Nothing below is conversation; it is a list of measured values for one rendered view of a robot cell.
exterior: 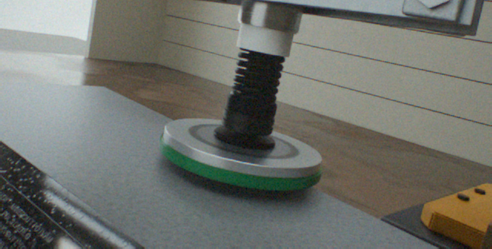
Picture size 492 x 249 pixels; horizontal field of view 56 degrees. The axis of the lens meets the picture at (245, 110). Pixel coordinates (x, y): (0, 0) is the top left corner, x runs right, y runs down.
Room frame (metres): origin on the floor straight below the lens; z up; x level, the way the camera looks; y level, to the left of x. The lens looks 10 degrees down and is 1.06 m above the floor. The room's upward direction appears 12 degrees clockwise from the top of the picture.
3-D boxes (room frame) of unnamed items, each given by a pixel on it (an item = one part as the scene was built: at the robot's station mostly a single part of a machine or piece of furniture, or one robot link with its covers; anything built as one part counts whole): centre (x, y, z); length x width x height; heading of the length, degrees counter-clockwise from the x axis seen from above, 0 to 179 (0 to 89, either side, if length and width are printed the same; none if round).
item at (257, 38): (0.61, -0.01, 1.06); 0.07 x 0.07 x 0.04
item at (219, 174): (0.61, -0.01, 0.91); 0.22 x 0.22 x 0.04
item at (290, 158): (0.61, -0.01, 0.91); 0.21 x 0.21 x 0.01
